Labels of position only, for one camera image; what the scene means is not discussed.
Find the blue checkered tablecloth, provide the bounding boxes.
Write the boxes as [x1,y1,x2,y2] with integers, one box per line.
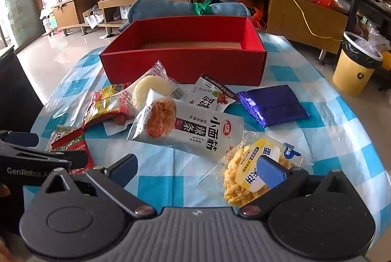
[32,34,390,238]

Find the round white cake packet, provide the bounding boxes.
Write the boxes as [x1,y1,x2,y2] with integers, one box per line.
[121,61,188,112]

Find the white spicy strips packet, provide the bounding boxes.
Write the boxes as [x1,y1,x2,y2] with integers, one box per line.
[127,89,244,161]

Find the yellow trash bin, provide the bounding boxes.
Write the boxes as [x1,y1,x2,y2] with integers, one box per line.
[333,31,383,96]

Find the red cardboard box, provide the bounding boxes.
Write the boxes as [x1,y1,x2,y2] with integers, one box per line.
[100,15,267,86]

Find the white blue carton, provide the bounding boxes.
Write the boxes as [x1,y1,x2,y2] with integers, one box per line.
[119,6,130,20]

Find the vacuum packed sausages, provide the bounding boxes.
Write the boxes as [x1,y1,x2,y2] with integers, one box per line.
[103,113,135,136]

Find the small white red snack packet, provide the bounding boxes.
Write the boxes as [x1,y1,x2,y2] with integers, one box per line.
[185,74,238,112]

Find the orange plastic bag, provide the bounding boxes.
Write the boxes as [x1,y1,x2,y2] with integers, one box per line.
[202,0,269,30]

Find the white paper bag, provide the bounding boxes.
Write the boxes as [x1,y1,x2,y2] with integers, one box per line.
[83,5,104,29]

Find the wooden TV cabinet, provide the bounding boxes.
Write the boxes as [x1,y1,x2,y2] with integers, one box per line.
[52,0,348,54]

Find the purple foil packet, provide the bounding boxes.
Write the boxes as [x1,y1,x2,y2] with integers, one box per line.
[237,84,309,127]

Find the red green spicy packet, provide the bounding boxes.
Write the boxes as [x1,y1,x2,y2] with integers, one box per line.
[51,127,94,174]

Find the rolled blue blanket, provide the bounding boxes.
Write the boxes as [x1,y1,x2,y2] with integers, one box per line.
[117,0,251,33]

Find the yellow red Trolli packet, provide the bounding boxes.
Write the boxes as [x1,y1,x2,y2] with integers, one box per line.
[82,83,135,129]

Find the green strap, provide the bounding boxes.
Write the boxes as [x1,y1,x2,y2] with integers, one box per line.
[192,0,216,16]

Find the yellow egg crisp packet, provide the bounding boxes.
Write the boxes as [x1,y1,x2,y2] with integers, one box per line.
[196,130,304,208]

